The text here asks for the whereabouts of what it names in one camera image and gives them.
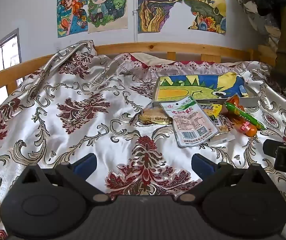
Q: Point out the clear crispy noodle snack packet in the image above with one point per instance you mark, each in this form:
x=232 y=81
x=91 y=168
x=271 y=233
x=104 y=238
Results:
x=153 y=117

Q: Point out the yellow snack packet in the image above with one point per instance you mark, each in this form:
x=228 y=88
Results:
x=214 y=110

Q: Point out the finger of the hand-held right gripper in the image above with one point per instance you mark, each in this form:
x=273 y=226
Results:
x=269 y=148

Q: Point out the white wall pipe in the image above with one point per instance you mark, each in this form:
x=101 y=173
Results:
x=135 y=17

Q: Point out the blond child wall poster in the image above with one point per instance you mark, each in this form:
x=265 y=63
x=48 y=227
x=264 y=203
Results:
x=105 y=7

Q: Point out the window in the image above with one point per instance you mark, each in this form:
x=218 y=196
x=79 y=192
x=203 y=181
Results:
x=0 y=62

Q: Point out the green sausage stick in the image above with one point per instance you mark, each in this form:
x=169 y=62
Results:
x=245 y=117

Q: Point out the metal tray with painted bottom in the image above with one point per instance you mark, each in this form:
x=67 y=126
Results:
x=200 y=90

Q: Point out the floral hanging cloth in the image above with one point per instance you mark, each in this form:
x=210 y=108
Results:
x=255 y=12

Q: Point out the floral satin blanket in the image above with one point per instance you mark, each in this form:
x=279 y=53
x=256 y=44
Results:
x=58 y=135

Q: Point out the white and green snack packet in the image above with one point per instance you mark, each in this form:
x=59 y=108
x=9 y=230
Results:
x=190 y=122

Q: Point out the yellow landscape wall poster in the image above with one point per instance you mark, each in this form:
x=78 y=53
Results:
x=205 y=5

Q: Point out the orange-haired figure wall poster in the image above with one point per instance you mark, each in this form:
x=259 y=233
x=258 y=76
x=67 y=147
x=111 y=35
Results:
x=69 y=12

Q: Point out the orange snack packet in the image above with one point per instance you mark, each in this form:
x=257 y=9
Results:
x=246 y=128

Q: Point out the clear peanut snack packet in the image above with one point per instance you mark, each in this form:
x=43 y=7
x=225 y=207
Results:
x=223 y=130

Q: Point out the cream pillow with red lace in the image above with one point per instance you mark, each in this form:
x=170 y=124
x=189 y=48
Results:
x=148 y=58

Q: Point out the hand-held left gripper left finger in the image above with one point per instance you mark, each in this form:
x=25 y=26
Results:
x=85 y=163

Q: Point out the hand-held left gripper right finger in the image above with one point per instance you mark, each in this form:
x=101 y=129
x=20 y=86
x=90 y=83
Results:
x=203 y=166

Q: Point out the swirly seaweed wall poster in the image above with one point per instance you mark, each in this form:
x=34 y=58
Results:
x=158 y=7

